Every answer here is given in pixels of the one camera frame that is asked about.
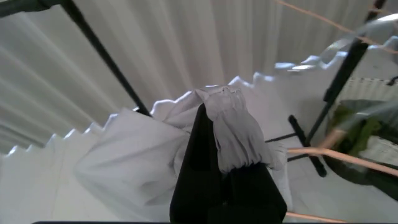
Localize white laundry basket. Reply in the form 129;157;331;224
323;76;398;200

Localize green garment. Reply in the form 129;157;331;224
334;104;386;156

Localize black clothes rack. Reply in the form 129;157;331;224
0;0;389;178

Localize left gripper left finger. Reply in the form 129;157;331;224
169;103;224;222

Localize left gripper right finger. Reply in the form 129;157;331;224
222;161;288;222

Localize pale grey shorts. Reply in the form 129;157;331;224
74;84;293;223

